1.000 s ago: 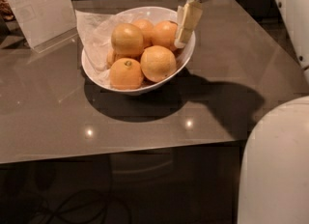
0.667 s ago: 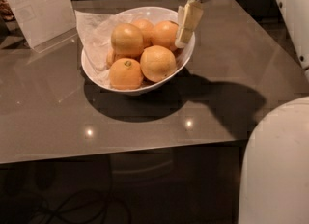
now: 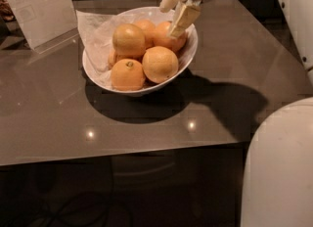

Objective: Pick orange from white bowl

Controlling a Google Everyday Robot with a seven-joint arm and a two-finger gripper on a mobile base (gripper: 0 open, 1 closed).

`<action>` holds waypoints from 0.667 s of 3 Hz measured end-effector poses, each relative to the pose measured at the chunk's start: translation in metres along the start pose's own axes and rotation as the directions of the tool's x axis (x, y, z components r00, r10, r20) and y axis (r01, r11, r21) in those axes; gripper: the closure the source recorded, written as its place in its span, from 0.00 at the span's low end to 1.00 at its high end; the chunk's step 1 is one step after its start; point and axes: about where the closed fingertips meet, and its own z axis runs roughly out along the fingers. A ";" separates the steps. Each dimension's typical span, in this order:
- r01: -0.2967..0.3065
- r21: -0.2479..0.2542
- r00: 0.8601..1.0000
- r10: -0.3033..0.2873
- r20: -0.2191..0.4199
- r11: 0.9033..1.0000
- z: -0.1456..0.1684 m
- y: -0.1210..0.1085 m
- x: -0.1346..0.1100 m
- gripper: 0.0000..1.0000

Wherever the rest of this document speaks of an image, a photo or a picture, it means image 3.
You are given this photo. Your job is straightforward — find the small hidden orange left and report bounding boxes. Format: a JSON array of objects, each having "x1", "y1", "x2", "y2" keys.
[{"x1": 108, "y1": 50, "x2": 129, "y2": 68}]

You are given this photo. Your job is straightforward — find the white ceramic bowl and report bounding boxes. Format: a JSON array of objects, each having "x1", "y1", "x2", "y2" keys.
[{"x1": 81, "y1": 6, "x2": 200, "y2": 98}]

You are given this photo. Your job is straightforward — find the black cable on floor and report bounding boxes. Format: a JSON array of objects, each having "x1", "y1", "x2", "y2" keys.
[{"x1": 28, "y1": 159, "x2": 134, "y2": 227}]

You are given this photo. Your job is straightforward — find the orange with green stem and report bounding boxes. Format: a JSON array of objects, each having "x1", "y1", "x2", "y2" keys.
[{"x1": 111, "y1": 59, "x2": 146, "y2": 91}]

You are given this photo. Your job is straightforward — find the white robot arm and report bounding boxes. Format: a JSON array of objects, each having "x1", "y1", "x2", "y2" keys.
[{"x1": 159, "y1": 0, "x2": 313, "y2": 227}]

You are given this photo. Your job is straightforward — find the white paper napkin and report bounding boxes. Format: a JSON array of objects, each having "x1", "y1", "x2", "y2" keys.
[{"x1": 76, "y1": 11, "x2": 135, "y2": 89}]

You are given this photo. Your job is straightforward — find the clear acrylic sign holder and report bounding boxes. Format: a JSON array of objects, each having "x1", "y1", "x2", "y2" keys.
[{"x1": 7, "y1": 0, "x2": 77, "y2": 51}]

